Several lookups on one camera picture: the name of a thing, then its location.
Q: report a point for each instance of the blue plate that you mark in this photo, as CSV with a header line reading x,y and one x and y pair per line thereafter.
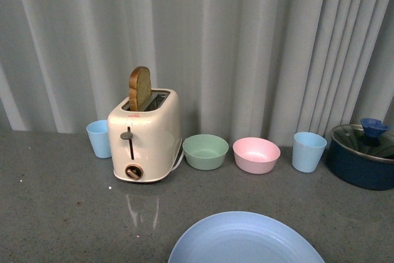
x,y
239,236

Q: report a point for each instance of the green bowl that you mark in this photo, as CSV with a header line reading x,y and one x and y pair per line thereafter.
x,y
205,152

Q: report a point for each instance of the pink bowl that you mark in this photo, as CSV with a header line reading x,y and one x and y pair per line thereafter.
x,y
255,155

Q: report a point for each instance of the cream toaster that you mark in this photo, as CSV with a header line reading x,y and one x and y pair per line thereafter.
x,y
145,145

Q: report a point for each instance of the light blue cup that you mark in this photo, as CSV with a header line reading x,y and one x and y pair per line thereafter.
x,y
98,135
308,149

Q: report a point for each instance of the brown bread slice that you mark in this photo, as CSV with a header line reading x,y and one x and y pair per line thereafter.
x,y
139,87

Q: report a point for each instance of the dark blue saucepan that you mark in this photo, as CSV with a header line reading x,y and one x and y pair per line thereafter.
x,y
359,171

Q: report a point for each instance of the glass pot lid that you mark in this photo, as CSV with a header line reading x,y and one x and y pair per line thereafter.
x,y
370,139

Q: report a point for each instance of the grey curtain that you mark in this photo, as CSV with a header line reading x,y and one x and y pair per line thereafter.
x,y
259,68

